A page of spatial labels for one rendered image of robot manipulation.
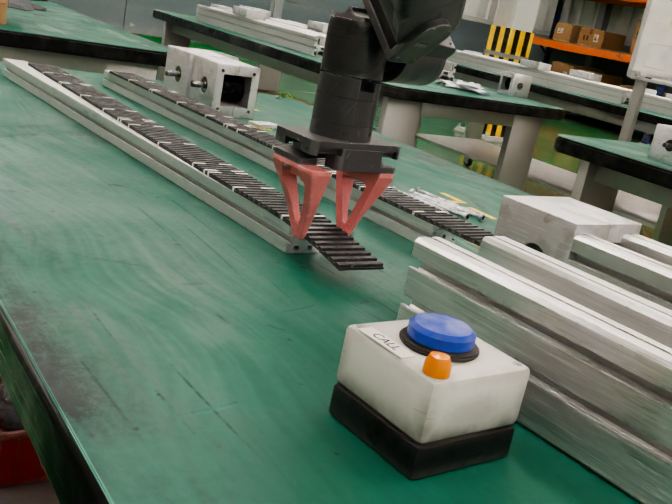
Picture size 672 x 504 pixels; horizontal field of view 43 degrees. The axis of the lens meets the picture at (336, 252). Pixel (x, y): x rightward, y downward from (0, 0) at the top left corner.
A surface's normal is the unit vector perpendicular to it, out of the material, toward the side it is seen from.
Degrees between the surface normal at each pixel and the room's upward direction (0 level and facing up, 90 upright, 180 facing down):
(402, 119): 90
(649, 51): 90
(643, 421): 90
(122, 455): 0
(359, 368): 90
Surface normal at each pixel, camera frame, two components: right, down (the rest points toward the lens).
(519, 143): 0.51, 0.33
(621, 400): -0.79, 0.02
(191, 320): 0.19, -0.94
